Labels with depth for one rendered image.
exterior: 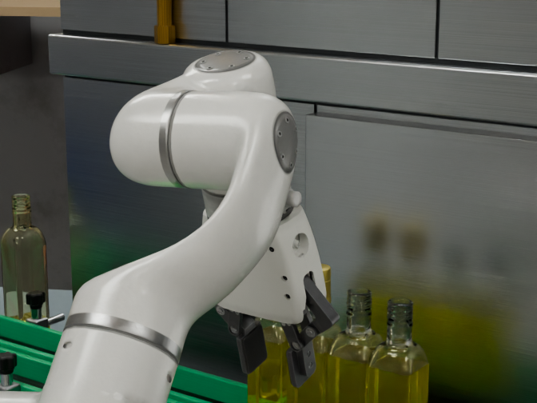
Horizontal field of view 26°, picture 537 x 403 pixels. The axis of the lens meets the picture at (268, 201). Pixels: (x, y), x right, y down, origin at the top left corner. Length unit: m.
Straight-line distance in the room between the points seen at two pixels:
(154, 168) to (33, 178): 3.73
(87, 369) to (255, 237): 0.15
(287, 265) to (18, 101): 3.63
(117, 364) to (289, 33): 0.83
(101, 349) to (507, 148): 0.71
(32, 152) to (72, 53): 2.82
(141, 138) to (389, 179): 0.63
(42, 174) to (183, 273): 3.79
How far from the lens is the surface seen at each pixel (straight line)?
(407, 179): 1.44
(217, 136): 0.84
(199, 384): 1.61
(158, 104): 0.88
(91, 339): 0.80
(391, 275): 1.48
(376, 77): 1.45
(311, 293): 1.00
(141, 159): 0.88
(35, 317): 1.82
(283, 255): 0.97
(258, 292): 1.00
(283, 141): 0.85
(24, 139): 4.58
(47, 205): 4.61
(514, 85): 1.37
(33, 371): 1.68
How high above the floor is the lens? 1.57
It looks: 14 degrees down
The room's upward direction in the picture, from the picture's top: straight up
